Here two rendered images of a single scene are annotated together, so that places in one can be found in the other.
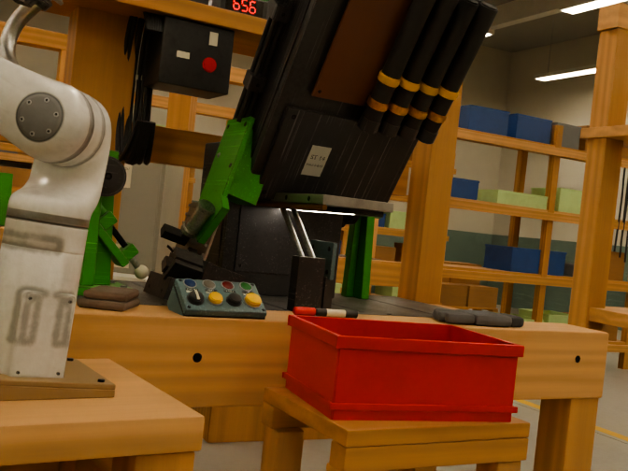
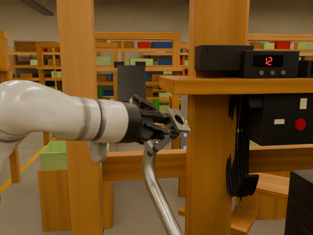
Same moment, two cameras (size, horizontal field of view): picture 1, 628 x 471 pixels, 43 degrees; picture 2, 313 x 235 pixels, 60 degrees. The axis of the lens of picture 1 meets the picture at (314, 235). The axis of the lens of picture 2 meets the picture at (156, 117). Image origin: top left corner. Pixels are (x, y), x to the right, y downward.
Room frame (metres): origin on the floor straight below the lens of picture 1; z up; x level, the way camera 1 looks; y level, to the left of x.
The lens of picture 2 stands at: (0.96, 0.38, 1.58)
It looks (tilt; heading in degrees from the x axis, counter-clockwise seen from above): 11 degrees down; 22
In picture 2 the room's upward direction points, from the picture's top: straight up
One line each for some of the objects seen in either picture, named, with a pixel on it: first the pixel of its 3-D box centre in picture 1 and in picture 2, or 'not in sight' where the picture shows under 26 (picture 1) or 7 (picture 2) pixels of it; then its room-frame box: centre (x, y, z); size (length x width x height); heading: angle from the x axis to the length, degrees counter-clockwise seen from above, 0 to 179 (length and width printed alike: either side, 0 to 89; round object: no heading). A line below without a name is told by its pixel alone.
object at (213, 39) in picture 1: (188, 59); (278, 115); (1.85, 0.33, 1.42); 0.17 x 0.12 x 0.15; 120
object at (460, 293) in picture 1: (449, 287); not in sight; (11.60, -2.07, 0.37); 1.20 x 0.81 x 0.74; 119
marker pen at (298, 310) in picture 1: (325, 312); not in sight; (1.50, -0.04, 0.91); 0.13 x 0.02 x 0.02; 112
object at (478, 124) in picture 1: (529, 240); not in sight; (7.32, -1.99, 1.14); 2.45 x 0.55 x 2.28; 117
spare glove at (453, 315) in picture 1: (473, 317); not in sight; (1.68, -0.36, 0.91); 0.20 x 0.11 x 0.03; 111
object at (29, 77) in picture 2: not in sight; (57, 78); (8.70, 7.22, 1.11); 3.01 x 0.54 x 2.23; 117
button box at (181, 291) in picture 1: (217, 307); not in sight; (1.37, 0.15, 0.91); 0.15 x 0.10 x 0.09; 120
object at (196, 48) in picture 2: not in sight; (222, 58); (1.77, 0.50, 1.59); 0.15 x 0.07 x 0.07; 120
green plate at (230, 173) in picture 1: (238, 168); not in sight; (1.63, 0.17, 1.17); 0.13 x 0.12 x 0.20; 120
